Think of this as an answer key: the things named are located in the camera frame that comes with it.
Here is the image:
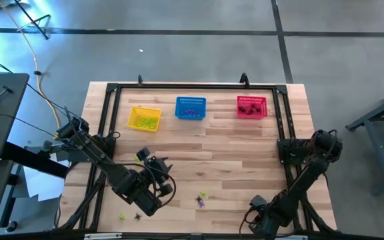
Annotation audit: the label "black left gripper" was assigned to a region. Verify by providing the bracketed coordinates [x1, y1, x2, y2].
[146, 155, 175, 183]

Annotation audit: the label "yellow plastic basket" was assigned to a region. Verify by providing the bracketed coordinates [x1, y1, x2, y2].
[127, 106, 163, 133]

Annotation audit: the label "blue plastic basket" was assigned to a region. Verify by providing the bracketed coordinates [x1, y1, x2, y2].
[174, 96, 207, 121]

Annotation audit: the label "red plastic basket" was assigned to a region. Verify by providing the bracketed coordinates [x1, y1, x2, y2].
[236, 95, 269, 120]

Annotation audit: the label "white paper sheets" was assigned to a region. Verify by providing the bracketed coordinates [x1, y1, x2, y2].
[21, 159, 71, 203]

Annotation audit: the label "black support beam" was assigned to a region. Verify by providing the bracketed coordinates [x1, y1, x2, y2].
[1, 141, 70, 179]

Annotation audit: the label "dark grey side desk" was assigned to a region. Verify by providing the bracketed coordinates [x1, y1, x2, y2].
[0, 72, 30, 236]

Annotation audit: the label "black stand legs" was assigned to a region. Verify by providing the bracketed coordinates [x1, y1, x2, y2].
[13, 0, 52, 40]

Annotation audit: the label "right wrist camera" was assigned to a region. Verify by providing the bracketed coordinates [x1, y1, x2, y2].
[250, 195, 268, 209]

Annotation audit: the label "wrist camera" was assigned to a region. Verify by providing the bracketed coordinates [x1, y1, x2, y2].
[135, 147, 151, 162]
[250, 195, 268, 209]

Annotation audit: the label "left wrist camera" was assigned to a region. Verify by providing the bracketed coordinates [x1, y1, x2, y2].
[135, 147, 151, 162]

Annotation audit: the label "silver aluminium bracket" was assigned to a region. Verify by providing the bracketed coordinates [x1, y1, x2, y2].
[83, 233, 123, 240]
[275, 234, 309, 240]

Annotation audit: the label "black aluminium table frame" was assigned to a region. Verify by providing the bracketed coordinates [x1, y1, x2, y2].
[57, 72, 338, 234]

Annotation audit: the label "blue-grey metal table frame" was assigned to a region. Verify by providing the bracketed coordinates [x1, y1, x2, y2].
[345, 85, 384, 195]

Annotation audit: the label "orange floor cable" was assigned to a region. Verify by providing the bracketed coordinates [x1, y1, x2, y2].
[0, 0, 62, 139]

